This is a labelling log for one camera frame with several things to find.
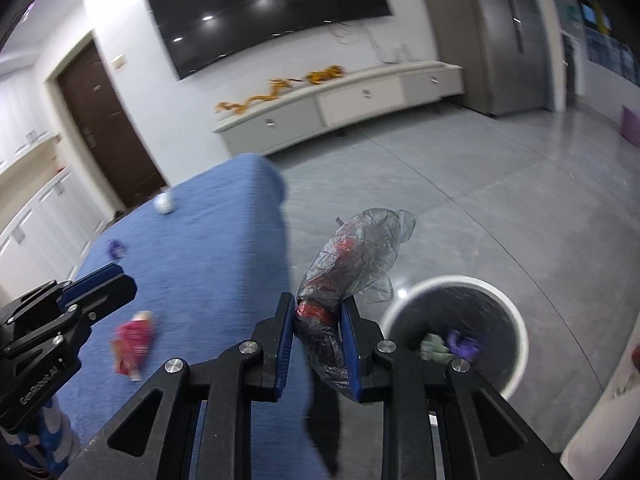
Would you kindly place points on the white grey television cabinet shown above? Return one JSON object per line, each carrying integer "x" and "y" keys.
{"x": 350, "y": 100}

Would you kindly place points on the small purple wrapper ball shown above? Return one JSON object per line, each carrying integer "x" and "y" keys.
{"x": 116, "y": 249}

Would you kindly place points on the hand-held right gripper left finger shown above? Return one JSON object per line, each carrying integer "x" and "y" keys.
{"x": 286, "y": 347}

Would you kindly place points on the golden dragon figurine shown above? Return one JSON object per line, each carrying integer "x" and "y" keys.
{"x": 255, "y": 100}

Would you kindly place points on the blue fluffy blanket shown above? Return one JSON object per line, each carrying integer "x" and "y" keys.
{"x": 215, "y": 240}

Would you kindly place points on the grey refrigerator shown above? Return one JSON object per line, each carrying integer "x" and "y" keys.
{"x": 500, "y": 35}

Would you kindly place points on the purple box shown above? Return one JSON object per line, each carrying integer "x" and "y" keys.
{"x": 631, "y": 127}

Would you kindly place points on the green paper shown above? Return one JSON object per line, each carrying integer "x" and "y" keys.
{"x": 434, "y": 347}

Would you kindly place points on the white round bin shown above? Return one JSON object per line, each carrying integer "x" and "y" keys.
{"x": 500, "y": 310}

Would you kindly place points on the white wall switch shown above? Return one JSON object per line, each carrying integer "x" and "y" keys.
{"x": 118, "y": 61}

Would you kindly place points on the black wall television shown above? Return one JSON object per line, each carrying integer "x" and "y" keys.
{"x": 270, "y": 10}

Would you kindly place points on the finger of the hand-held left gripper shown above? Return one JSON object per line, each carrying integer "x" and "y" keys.
{"x": 95, "y": 282}

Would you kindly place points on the white cupboards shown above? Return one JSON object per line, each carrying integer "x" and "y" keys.
{"x": 45, "y": 230}
{"x": 20, "y": 120}

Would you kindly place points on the person's left hand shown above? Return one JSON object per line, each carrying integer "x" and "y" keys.
{"x": 47, "y": 435}

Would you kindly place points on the pink red snack packet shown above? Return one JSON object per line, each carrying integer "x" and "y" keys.
{"x": 132, "y": 342}

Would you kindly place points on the white rounded furniture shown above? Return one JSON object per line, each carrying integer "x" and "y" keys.
{"x": 605, "y": 425}

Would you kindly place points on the grey plastic bag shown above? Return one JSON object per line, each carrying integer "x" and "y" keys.
{"x": 350, "y": 260}

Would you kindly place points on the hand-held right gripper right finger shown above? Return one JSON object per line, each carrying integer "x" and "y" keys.
{"x": 350, "y": 355}

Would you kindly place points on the white lower cupboards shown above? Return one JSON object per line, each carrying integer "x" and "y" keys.
{"x": 45, "y": 230}

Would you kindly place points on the white upper cupboards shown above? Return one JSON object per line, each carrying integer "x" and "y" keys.
{"x": 20, "y": 120}

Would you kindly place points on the purple wrapper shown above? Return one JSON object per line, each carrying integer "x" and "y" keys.
{"x": 462, "y": 345}

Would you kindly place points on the brown door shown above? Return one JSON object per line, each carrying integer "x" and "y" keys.
{"x": 110, "y": 135}

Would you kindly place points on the golden tiger figurine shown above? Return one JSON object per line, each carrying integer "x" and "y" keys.
{"x": 325, "y": 75}

